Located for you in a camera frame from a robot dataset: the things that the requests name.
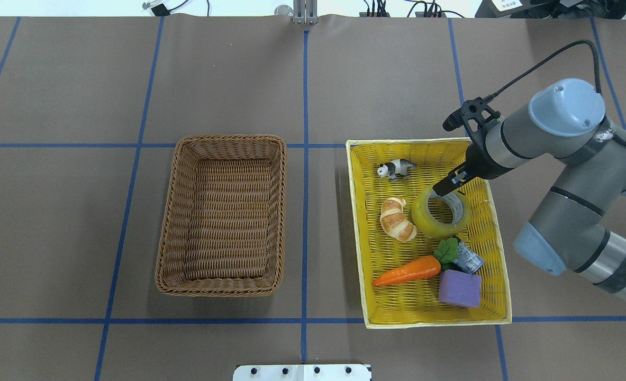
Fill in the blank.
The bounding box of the toy panda figure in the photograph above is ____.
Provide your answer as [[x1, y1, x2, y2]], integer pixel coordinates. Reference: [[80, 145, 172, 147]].
[[376, 158, 417, 183]]

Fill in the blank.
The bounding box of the small black adapter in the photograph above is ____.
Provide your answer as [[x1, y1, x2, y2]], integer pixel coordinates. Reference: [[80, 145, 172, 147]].
[[150, 3, 171, 17]]

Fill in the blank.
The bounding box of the small grey can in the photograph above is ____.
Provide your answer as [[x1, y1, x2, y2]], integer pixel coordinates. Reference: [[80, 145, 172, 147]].
[[453, 241, 485, 275]]

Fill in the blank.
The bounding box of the purple block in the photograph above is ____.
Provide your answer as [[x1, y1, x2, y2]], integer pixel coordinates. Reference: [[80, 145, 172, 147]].
[[438, 270, 482, 308]]

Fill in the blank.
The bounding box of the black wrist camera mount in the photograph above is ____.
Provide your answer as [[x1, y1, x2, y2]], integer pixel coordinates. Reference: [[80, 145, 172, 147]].
[[442, 95, 501, 139]]

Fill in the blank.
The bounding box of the brown wicker basket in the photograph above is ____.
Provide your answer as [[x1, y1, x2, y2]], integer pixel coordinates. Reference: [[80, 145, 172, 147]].
[[154, 134, 288, 297]]

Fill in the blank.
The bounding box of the toy croissant bread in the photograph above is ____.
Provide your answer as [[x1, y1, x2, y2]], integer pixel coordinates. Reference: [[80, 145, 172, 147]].
[[379, 197, 418, 242]]

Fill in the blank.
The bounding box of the orange black usb hub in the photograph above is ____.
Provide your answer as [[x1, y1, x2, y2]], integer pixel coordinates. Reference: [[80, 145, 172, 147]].
[[358, 1, 460, 19]]

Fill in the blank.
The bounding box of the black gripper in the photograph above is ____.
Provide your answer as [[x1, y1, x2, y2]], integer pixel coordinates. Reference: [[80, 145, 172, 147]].
[[433, 139, 498, 197]]

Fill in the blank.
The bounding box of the black camera cable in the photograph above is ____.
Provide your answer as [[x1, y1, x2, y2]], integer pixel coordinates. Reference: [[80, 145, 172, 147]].
[[482, 39, 603, 101]]

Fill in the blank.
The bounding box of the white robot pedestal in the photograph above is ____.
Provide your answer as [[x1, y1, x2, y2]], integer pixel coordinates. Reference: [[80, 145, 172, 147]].
[[232, 364, 373, 380]]

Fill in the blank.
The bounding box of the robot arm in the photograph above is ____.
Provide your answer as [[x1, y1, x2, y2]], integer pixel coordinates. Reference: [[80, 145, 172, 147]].
[[433, 79, 626, 301]]

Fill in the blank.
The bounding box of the aluminium frame post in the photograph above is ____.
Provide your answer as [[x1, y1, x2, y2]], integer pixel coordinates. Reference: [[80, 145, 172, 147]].
[[292, 0, 319, 25]]

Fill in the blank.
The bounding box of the yellow plastic basket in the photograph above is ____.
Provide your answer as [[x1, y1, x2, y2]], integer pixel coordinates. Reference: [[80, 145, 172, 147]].
[[346, 138, 513, 330]]

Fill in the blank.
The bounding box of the orange toy carrot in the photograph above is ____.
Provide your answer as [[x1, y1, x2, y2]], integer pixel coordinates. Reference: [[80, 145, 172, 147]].
[[371, 237, 459, 287]]

